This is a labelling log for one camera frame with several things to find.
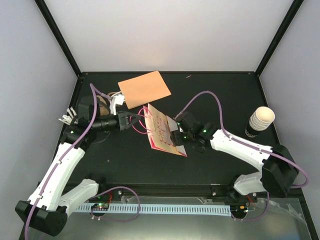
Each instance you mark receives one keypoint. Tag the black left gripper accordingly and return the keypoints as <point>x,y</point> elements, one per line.
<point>123,120</point>

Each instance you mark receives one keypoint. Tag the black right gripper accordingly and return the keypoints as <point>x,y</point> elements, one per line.
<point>175,138</point>

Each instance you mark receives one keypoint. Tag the cream cakes paper bag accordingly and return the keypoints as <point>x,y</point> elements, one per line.
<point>158,128</point>

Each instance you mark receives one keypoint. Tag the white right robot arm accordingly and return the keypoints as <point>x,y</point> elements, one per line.
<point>275,167</point>

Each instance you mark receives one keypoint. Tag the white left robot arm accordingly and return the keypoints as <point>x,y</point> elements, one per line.
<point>48,208</point>

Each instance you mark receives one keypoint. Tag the plain brown paper bag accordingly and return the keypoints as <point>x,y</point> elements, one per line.
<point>143,89</point>

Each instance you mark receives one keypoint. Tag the brown pulp cup carriers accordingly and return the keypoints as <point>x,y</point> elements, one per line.
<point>103,107</point>

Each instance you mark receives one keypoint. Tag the white straws bundle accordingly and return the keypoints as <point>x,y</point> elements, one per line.
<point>70,118</point>

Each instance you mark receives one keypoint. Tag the stack of paper cups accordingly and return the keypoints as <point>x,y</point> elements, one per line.
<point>259,121</point>

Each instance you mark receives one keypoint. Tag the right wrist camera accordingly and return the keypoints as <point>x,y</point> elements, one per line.
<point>178,115</point>

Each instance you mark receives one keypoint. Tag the light blue cable duct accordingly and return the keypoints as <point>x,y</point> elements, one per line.
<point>160,209</point>

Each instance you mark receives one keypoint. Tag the black frame post left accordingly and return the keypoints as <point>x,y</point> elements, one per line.
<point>48,17</point>

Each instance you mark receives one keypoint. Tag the black frame post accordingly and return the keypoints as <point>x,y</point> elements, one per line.
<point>283,27</point>
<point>48,17</point>

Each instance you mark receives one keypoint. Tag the black frame post right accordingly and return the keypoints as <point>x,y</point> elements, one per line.
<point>283,27</point>

